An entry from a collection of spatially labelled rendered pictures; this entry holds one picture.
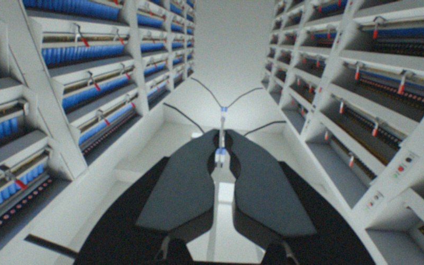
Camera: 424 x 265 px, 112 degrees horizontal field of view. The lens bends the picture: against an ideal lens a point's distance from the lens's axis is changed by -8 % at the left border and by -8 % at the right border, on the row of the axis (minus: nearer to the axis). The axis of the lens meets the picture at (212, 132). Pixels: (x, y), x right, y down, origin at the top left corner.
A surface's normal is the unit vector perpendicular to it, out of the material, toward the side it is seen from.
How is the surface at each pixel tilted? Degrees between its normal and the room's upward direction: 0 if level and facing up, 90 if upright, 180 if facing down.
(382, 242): 180
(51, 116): 90
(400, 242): 180
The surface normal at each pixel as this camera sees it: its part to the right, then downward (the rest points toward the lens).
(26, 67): 0.99, 0.10
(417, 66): -0.93, -0.35
